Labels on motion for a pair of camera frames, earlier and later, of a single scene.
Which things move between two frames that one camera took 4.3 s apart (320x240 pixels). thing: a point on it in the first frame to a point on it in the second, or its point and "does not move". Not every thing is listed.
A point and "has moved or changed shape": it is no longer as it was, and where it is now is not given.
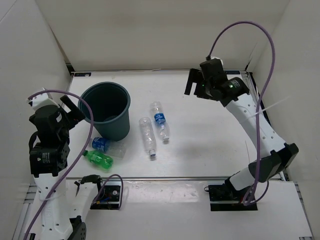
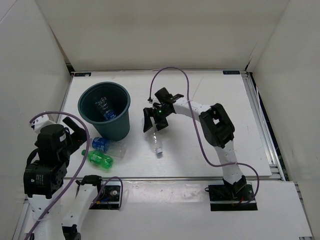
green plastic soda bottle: [99, 158] does not move
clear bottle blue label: [160, 120] has moved or changed shape
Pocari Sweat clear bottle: [116, 149] does not move
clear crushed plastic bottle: [148, 135] has moved or changed shape
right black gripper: [195, 76] to [151, 112]
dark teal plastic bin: [110, 103] does not move
